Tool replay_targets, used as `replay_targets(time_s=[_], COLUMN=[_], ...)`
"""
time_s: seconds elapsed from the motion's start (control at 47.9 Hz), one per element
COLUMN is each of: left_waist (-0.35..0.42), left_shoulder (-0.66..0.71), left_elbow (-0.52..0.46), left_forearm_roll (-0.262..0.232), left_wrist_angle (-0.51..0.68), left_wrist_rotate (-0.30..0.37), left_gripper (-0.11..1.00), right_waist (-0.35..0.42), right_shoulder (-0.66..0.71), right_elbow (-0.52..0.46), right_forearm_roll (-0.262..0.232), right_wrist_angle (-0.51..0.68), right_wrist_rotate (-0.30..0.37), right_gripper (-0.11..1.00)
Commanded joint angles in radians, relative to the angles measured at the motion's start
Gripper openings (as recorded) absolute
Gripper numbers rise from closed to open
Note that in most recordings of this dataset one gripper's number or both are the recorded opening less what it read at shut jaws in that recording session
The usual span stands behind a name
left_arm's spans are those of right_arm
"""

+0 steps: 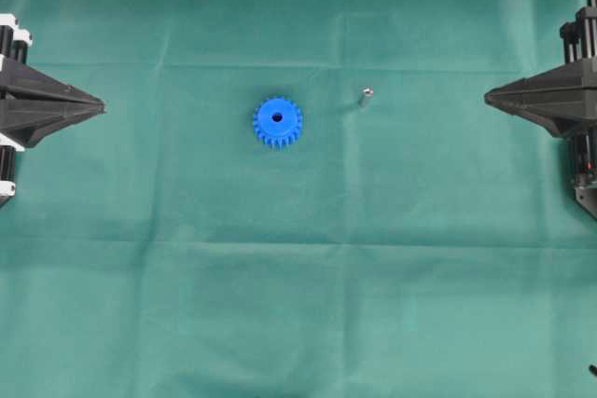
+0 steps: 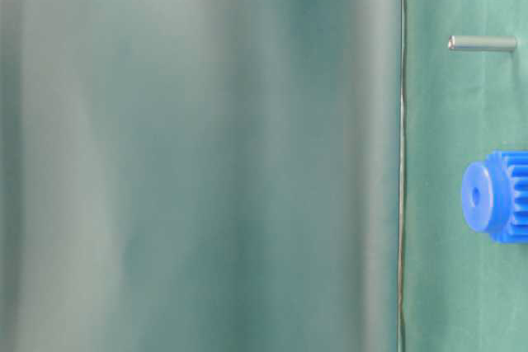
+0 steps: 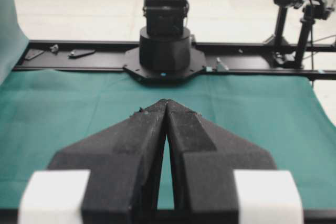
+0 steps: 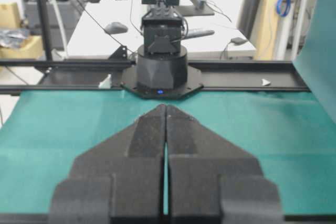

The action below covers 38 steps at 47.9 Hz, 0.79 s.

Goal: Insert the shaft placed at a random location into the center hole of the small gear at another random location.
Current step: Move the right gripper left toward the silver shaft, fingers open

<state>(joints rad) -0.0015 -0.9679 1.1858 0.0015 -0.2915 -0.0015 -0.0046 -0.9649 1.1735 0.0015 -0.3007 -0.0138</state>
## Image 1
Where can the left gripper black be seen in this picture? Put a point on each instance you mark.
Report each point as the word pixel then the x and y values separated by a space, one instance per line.
pixel 42 105

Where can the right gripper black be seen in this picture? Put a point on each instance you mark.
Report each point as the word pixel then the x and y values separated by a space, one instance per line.
pixel 561 120

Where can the small grey metal shaft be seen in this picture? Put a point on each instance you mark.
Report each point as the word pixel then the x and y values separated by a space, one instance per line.
pixel 366 96

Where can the blue plastic gear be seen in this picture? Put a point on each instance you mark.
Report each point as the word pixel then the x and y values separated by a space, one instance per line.
pixel 278 122

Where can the green table cloth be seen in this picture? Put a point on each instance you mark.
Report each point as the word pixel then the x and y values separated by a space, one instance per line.
pixel 428 245

